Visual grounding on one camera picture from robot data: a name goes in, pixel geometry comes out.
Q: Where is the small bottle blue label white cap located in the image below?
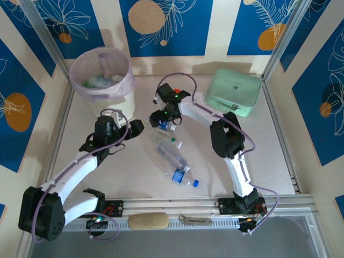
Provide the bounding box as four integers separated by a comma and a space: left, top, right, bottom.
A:
158, 120, 177, 132

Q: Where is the clear bottle green neck band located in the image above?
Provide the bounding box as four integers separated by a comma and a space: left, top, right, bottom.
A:
149, 128, 183, 149

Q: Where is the long clear bottle white cap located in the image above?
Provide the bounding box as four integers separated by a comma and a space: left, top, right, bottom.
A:
157, 142, 192, 173

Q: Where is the clear bottle blue label blue cap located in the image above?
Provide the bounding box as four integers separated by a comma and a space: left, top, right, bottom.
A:
163, 168, 200, 188

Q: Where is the white ribbed waste bin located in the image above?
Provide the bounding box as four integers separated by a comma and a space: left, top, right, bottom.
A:
69, 47, 137, 121

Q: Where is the translucent purple bin liner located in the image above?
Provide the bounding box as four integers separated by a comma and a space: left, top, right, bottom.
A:
69, 47, 138, 99

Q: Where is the mint green lidded box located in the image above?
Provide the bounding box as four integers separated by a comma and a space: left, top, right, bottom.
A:
206, 67, 263, 118

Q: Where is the beige oblong pad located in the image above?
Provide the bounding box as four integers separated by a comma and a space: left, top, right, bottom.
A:
127, 212, 170, 230

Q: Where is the aluminium side rail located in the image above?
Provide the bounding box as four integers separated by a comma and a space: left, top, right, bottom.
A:
49, 87, 76, 164
262, 77, 304, 194

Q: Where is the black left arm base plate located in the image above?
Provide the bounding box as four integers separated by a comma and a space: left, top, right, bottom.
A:
102, 200, 124, 218

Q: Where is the grey slotted cable duct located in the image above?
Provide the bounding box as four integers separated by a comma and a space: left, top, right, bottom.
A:
64, 218, 242, 232

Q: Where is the aluminium rail frame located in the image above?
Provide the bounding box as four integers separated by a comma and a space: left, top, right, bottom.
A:
63, 193, 316, 221

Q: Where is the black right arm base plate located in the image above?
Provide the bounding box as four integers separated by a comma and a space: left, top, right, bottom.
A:
217, 197, 267, 216

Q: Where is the flat metal bracket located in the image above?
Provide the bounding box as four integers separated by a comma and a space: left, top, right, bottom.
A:
178, 214, 213, 226

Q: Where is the aluminium frame post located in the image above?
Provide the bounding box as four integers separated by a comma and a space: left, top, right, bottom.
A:
261, 0, 310, 83
19, 0, 75, 91

